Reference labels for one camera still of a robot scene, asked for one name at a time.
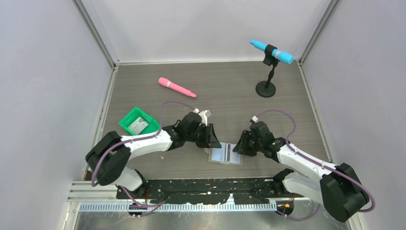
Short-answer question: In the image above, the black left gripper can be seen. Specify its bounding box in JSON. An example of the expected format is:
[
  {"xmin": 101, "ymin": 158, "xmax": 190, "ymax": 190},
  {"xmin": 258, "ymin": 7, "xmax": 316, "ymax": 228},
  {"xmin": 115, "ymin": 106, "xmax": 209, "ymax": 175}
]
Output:
[{"xmin": 185, "ymin": 123, "xmax": 221, "ymax": 148}]

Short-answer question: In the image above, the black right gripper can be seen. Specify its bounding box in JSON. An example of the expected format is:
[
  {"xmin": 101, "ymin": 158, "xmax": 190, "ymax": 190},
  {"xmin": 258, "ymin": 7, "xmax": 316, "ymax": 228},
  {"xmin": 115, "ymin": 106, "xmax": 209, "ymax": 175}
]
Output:
[{"xmin": 233, "ymin": 130, "xmax": 263, "ymax": 157}]

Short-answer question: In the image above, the grey magnetic stripe card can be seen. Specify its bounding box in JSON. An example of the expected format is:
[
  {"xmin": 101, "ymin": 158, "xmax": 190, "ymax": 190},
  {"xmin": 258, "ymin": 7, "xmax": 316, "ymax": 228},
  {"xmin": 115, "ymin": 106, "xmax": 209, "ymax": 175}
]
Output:
[{"xmin": 222, "ymin": 143, "xmax": 240, "ymax": 164}]

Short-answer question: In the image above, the grey card holder wallet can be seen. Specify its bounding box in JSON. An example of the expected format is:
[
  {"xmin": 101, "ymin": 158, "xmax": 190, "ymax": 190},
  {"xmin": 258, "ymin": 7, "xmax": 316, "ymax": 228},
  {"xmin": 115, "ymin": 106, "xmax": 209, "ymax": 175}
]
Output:
[{"xmin": 204, "ymin": 142, "xmax": 243, "ymax": 166}]

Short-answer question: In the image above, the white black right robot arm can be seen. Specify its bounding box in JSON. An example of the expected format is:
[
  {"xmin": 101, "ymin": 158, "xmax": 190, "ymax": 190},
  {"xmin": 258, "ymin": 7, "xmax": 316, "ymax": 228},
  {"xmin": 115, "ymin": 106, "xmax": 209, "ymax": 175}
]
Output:
[{"xmin": 233, "ymin": 121, "xmax": 371, "ymax": 222}]

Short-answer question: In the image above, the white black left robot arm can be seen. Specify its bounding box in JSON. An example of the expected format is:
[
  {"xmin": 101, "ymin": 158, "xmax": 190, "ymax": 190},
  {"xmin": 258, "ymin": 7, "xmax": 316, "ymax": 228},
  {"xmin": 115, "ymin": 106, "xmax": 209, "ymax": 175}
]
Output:
[{"xmin": 85, "ymin": 110, "xmax": 222, "ymax": 198}]

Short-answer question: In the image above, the silver card in bin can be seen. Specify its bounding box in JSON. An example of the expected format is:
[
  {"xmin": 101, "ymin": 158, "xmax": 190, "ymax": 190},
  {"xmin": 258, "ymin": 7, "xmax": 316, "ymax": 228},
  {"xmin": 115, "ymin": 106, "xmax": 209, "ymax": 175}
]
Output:
[{"xmin": 128, "ymin": 117, "xmax": 148, "ymax": 135}]

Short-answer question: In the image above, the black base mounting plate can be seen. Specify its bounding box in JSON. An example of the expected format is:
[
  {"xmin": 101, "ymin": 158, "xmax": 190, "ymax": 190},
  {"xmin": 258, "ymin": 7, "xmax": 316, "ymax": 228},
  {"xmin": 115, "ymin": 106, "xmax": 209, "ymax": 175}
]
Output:
[{"xmin": 113, "ymin": 177, "xmax": 301, "ymax": 205}]

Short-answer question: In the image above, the black microphone stand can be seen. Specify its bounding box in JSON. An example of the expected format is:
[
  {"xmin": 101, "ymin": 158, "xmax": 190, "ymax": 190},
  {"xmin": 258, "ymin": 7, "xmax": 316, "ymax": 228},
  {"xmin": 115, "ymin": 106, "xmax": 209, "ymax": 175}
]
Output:
[{"xmin": 255, "ymin": 61, "xmax": 279, "ymax": 98}]

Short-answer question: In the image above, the green plastic bin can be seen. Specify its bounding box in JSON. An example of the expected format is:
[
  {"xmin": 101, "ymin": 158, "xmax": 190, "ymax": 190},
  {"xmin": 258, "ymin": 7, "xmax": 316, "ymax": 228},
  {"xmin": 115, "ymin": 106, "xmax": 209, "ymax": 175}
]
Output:
[{"xmin": 119, "ymin": 107, "xmax": 160, "ymax": 136}]

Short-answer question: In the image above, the pink toy microphone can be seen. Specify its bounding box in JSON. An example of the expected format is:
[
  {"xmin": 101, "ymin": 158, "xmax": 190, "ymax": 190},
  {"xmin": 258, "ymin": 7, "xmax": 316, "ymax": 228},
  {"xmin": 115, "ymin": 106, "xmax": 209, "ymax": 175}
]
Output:
[{"xmin": 158, "ymin": 77, "xmax": 197, "ymax": 98}]

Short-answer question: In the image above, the blue toy microphone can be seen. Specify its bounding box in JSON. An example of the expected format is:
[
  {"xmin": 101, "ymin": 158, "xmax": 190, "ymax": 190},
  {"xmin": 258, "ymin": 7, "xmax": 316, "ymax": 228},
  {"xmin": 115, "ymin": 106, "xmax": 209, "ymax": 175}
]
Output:
[{"xmin": 250, "ymin": 40, "xmax": 294, "ymax": 66}]

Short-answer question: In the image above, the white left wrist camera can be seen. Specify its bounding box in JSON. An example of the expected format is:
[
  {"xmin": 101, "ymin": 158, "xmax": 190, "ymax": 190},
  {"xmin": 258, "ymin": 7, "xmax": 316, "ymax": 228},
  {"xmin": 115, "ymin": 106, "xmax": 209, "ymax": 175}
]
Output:
[{"xmin": 193, "ymin": 108, "xmax": 211, "ymax": 126}]

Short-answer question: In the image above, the aluminium front rail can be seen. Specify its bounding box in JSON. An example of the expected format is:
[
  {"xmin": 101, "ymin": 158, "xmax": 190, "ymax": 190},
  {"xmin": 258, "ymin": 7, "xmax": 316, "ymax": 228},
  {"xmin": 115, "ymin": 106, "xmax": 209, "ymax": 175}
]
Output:
[{"xmin": 67, "ymin": 181, "xmax": 356, "ymax": 213}]

